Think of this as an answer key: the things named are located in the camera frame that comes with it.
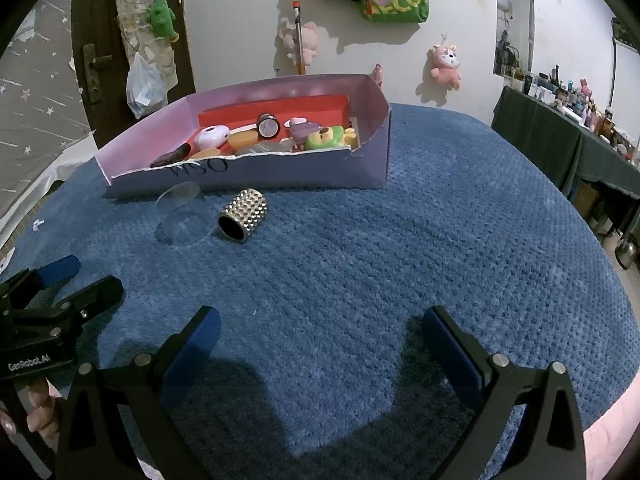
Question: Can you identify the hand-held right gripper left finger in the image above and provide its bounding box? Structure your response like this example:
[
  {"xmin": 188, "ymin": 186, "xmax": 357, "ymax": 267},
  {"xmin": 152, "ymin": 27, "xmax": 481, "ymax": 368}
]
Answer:
[{"xmin": 54, "ymin": 305, "xmax": 222, "ymax": 480}]

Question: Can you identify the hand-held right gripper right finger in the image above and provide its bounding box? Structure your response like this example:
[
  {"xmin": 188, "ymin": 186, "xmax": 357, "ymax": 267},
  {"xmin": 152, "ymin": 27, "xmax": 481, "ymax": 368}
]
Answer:
[{"xmin": 422, "ymin": 305, "xmax": 587, "ymax": 480}]

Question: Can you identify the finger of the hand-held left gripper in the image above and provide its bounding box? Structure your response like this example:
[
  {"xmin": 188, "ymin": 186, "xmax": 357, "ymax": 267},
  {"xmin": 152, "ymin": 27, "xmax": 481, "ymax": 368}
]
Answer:
[
  {"xmin": 12, "ymin": 275, "xmax": 124, "ymax": 333},
  {"xmin": 0, "ymin": 255, "xmax": 82, "ymax": 306}
]

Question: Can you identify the pink cardboard box red bottom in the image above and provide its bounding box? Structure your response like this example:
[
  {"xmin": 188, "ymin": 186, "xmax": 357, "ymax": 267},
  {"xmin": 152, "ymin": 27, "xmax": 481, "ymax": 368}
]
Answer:
[{"xmin": 95, "ymin": 74, "xmax": 392, "ymax": 200}]

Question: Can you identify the glass jar red lid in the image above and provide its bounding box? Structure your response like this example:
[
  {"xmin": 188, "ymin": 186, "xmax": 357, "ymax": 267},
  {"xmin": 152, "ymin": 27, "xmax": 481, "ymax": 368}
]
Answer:
[{"xmin": 256, "ymin": 113, "xmax": 281, "ymax": 138}]

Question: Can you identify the pink nail polish bottle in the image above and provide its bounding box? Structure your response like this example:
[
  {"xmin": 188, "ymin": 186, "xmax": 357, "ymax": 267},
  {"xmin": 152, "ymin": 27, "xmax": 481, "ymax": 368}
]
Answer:
[{"xmin": 284, "ymin": 117, "xmax": 326, "ymax": 151}]

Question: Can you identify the person's left hand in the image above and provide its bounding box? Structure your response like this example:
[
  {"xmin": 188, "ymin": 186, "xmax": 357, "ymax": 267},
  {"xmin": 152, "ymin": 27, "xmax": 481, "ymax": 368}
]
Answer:
[{"xmin": 0, "ymin": 377, "xmax": 64, "ymax": 447}]

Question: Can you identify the white sheet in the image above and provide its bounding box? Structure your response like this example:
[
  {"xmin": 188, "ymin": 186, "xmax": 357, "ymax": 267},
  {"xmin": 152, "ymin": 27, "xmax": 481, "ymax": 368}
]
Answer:
[{"xmin": 0, "ymin": 130, "xmax": 98, "ymax": 241}]

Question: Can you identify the clear plastic cup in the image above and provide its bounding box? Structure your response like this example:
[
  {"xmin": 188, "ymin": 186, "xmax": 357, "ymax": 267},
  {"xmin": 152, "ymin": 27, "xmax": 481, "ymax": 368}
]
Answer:
[{"xmin": 154, "ymin": 182, "xmax": 211, "ymax": 247}]

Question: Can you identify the blue blanket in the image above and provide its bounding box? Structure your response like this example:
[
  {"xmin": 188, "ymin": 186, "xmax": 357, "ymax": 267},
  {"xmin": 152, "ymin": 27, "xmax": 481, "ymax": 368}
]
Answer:
[{"xmin": 0, "ymin": 102, "xmax": 640, "ymax": 480}]

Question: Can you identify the studded silver cylinder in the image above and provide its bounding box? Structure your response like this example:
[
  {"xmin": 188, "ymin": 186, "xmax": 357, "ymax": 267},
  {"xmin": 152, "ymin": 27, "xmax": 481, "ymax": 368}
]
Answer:
[{"xmin": 217, "ymin": 188, "xmax": 268, "ymax": 243}]

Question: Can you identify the dark brown hair clip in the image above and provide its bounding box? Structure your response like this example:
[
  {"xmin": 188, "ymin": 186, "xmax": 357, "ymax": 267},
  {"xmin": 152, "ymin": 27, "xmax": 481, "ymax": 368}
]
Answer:
[{"xmin": 149, "ymin": 142, "xmax": 192, "ymax": 168}]

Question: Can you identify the grey starry cloth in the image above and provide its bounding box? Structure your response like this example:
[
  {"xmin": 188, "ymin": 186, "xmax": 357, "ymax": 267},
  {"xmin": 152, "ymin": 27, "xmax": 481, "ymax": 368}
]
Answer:
[{"xmin": 0, "ymin": 0, "xmax": 96, "ymax": 186}]

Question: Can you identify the white plastic bag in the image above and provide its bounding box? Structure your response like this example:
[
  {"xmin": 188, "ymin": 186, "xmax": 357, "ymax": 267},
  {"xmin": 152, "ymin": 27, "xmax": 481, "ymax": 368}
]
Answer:
[{"xmin": 126, "ymin": 52, "xmax": 168, "ymax": 120}]

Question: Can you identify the metal pot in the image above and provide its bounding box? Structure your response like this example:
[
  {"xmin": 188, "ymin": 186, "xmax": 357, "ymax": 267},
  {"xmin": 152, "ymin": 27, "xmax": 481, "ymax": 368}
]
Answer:
[{"xmin": 615, "ymin": 232, "xmax": 640, "ymax": 271}]

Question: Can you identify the dark green table cloth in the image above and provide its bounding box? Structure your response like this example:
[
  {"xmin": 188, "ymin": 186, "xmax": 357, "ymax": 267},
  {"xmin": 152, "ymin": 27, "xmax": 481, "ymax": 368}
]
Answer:
[{"xmin": 491, "ymin": 86, "xmax": 640, "ymax": 241}]

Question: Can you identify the green yellow toy figure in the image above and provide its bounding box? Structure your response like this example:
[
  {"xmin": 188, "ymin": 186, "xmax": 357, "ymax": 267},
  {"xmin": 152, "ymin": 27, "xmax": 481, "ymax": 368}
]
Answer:
[{"xmin": 304, "ymin": 126, "xmax": 358, "ymax": 152}]

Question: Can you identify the dark brown door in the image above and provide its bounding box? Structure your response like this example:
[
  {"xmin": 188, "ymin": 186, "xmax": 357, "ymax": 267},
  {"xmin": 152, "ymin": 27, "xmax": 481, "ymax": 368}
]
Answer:
[{"xmin": 71, "ymin": 0, "xmax": 198, "ymax": 133}]

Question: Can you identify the clear hanging organizer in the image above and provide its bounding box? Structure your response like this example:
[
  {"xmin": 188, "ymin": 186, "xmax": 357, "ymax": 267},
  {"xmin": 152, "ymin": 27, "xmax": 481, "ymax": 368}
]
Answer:
[{"xmin": 106, "ymin": 0, "xmax": 178, "ymax": 91}]

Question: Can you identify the green plush toy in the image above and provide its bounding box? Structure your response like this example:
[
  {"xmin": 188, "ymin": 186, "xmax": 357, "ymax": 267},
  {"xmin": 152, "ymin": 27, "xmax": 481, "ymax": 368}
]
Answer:
[{"xmin": 146, "ymin": 0, "xmax": 180, "ymax": 42}]

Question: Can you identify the row of cosmetic bottles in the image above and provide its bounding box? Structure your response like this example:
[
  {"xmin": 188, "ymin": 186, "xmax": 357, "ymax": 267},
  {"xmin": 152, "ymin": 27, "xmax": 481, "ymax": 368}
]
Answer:
[{"xmin": 510, "ymin": 65, "xmax": 640, "ymax": 166}]

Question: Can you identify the pink pig plush toy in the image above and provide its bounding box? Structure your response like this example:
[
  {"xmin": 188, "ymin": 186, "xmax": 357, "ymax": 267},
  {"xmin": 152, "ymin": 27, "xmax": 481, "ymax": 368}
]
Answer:
[{"xmin": 431, "ymin": 44, "xmax": 462, "ymax": 91}]

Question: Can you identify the pale pink plush toy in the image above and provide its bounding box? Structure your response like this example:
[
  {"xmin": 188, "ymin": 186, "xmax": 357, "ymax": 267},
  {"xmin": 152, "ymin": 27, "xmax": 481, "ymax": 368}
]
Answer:
[{"xmin": 276, "ymin": 21, "xmax": 321, "ymax": 66}]

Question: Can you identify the giant pencil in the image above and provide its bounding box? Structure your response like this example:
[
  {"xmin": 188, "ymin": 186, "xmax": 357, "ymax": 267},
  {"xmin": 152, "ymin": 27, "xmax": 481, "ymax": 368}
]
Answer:
[{"xmin": 291, "ymin": 0, "xmax": 307, "ymax": 76}]

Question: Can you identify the metal door handle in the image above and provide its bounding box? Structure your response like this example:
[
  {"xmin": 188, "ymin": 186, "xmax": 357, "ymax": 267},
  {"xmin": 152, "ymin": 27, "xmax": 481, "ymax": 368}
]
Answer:
[{"xmin": 82, "ymin": 43, "xmax": 113, "ymax": 105}]

